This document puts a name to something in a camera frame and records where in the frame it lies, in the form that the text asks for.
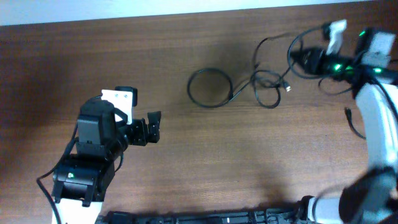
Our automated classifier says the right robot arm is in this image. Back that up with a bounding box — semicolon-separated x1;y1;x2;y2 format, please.
287;24;397;223

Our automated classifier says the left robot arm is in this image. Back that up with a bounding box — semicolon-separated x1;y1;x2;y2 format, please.
52;100;162;223

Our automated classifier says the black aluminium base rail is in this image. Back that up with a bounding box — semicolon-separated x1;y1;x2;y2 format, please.
95;209;311;224

